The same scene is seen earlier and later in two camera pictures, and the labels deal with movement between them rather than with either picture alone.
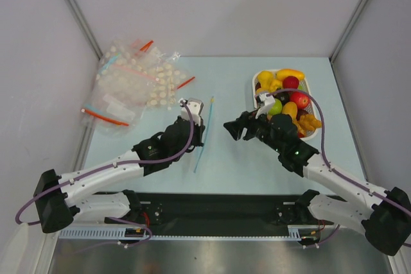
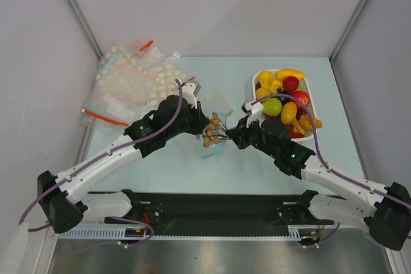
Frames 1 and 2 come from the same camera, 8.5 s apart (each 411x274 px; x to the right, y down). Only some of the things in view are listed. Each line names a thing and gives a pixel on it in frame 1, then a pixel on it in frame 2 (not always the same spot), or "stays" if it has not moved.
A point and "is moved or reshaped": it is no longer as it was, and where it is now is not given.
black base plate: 218,212 stays
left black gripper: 200,129 → 200,120
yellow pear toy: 265,79 stays
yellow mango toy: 284,73 stays
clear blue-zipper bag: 204,135 is moved or reshaped
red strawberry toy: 291,82 stays
